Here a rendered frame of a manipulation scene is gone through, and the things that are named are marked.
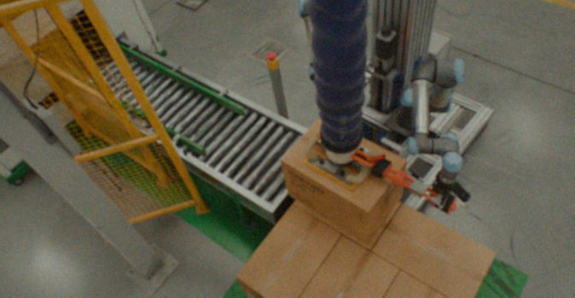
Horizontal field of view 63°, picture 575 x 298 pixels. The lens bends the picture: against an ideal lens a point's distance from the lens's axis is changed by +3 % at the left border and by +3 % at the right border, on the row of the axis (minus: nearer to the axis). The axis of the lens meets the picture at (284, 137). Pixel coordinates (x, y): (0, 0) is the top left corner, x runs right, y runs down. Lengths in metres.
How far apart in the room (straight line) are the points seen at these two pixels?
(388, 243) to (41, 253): 2.75
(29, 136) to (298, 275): 1.64
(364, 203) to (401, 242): 0.58
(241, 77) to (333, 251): 2.38
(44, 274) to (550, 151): 4.06
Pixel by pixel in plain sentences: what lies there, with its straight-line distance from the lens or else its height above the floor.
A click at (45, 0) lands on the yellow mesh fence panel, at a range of 2.48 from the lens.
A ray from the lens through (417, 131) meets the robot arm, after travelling 2.18.
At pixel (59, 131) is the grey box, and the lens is 2.48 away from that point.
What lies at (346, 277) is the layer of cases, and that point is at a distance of 2.90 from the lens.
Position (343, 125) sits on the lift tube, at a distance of 2.24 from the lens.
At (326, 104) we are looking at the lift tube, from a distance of 2.13.
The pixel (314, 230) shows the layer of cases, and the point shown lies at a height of 0.54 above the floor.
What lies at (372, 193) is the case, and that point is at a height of 1.08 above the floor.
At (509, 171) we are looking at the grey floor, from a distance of 4.06.
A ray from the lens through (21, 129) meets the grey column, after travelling 2.44.
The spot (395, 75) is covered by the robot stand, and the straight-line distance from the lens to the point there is 2.87.
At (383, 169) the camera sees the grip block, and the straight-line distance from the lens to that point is 2.44.
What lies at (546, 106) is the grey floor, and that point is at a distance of 4.56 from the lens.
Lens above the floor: 3.26
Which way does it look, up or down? 52 degrees down
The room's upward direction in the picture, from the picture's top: 12 degrees counter-clockwise
